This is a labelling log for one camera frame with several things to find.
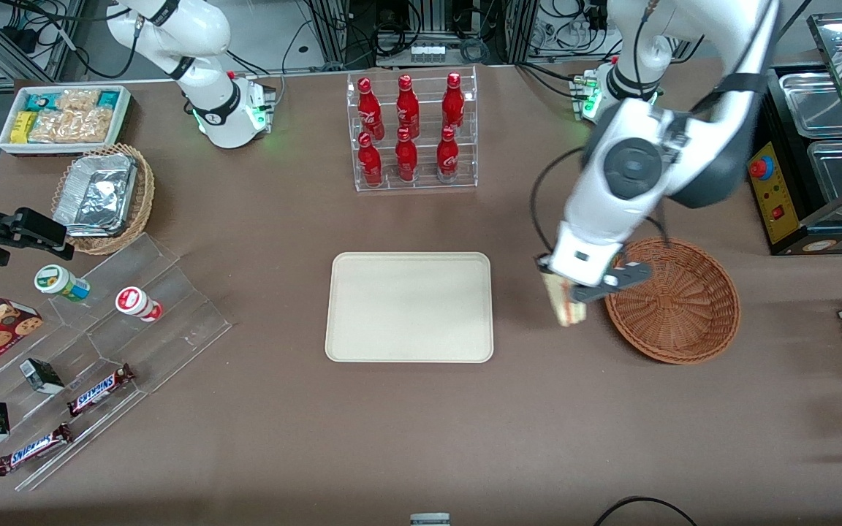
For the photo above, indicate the snickers bar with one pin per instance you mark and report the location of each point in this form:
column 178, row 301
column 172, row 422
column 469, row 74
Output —
column 99, row 391
column 33, row 449

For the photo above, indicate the red lid yogurt bottle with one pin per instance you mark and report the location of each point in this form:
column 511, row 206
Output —
column 139, row 303

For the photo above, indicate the grey device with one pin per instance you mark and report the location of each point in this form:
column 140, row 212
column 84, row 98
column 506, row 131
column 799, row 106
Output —
column 430, row 519

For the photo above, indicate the white snack bin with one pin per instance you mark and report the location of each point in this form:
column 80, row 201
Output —
column 8, row 146

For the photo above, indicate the clear acrylic bottle rack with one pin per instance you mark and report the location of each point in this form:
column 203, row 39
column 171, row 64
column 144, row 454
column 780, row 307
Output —
column 425, row 157

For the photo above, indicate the green lid yogurt bottle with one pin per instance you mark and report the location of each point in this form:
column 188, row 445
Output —
column 63, row 283

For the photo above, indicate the yellow snack packet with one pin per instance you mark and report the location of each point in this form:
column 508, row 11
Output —
column 23, row 128

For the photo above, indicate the cream plastic tray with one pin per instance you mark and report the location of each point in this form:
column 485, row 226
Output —
column 410, row 307

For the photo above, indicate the large clear cracker bag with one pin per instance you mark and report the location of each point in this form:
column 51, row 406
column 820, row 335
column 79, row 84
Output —
column 74, row 126

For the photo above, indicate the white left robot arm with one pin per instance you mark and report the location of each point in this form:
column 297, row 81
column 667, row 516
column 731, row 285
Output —
column 684, row 139

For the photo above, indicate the black food warmer case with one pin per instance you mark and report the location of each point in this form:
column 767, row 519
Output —
column 779, row 197

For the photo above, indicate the red cola bottle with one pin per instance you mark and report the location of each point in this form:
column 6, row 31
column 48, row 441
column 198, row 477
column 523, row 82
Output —
column 408, row 109
column 406, row 161
column 448, row 157
column 370, row 109
column 370, row 164
column 453, row 106

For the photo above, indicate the clear acrylic tiered display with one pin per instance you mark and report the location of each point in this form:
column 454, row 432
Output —
column 172, row 321

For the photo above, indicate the small clear cracker bag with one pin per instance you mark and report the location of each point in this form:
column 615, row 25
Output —
column 77, row 98

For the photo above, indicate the light wicker basket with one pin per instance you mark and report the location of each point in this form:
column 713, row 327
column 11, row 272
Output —
column 143, row 197

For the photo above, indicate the round brown wicker basket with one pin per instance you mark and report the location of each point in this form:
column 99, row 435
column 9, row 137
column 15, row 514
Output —
column 691, row 314

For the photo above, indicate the white power strip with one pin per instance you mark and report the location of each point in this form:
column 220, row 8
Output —
column 427, row 52

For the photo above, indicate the teal snack packet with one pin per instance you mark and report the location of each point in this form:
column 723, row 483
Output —
column 41, row 101
column 108, row 98

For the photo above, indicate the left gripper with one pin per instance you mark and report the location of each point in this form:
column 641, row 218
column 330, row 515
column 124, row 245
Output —
column 539, row 258

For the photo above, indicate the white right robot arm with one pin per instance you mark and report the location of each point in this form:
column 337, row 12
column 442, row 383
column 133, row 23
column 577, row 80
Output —
column 202, row 36

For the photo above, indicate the triangular sandwich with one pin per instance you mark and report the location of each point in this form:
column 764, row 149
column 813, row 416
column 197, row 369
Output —
column 563, row 307

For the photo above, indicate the aluminium foil tray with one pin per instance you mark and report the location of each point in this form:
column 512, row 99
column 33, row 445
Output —
column 96, row 193

